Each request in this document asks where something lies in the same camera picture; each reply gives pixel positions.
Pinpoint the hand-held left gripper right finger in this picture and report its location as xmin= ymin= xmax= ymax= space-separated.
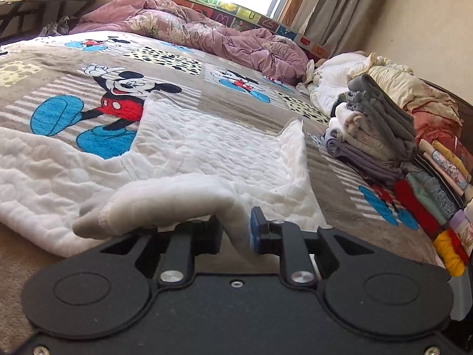
xmin=250 ymin=207 xmax=372 ymax=288

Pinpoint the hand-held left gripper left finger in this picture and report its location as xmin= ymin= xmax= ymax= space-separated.
xmin=100 ymin=214 xmax=224 ymax=288

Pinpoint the white quilted garment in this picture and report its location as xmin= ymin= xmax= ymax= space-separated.
xmin=0 ymin=92 xmax=326 ymax=267

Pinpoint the stack of folded grey clothes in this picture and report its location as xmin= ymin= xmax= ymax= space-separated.
xmin=323 ymin=74 xmax=419 ymax=186

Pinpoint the row of folded colourful clothes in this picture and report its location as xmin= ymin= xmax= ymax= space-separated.
xmin=393 ymin=138 xmax=473 ymax=278

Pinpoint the orange pink blanket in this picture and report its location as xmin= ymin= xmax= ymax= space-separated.
xmin=409 ymin=106 xmax=463 ymax=146

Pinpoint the purple floral duvet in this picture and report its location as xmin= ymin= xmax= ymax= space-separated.
xmin=70 ymin=0 xmax=315 ymax=86

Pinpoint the cream quilt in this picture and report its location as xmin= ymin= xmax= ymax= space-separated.
xmin=365 ymin=55 xmax=462 ymax=120

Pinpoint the cartoon printed brown blanket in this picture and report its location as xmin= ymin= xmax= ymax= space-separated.
xmin=0 ymin=30 xmax=444 ymax=341

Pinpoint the colourful alphabet foam mat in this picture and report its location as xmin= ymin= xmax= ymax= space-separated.
xmin=134 ymin=0 xmax=329 ymax=60

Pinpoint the grey striped curtain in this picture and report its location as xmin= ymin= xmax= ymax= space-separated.
xmin=277 ymin=0 xmax=401 ymax=57

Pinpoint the grey cloth heap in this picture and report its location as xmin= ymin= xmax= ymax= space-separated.
xmin=40 ymin=16 xmax=72 ymax=38

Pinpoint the dark desk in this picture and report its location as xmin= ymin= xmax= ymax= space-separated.
xmin=0 ymin=0 xmax=98 ymax=38

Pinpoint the dark bed frame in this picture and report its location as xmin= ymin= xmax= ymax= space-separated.
xmin=419 ymin=78 xmax=473 ymax=121

